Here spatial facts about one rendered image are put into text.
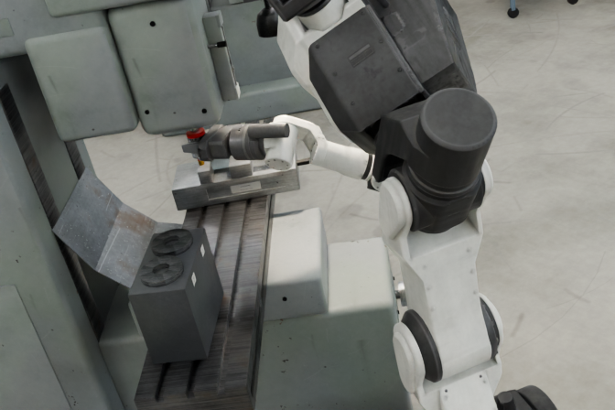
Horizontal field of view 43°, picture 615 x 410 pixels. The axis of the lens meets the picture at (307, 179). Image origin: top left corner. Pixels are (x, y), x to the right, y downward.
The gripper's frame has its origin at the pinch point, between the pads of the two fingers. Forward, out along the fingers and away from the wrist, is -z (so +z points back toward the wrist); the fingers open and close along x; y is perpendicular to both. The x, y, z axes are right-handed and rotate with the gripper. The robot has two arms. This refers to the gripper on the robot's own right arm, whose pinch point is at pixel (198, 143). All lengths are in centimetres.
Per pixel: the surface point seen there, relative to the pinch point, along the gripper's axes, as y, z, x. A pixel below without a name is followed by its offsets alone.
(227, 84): -14.6, 11.4, -1.7
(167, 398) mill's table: 26, 14, 58
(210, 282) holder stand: 16.9, 14.5, 33.0
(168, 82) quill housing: -20.5, 3.3, 9.5
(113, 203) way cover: 19.5, -33.7, -1.3
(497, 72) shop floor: 124, 21, -319
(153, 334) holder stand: 17, 9, 50
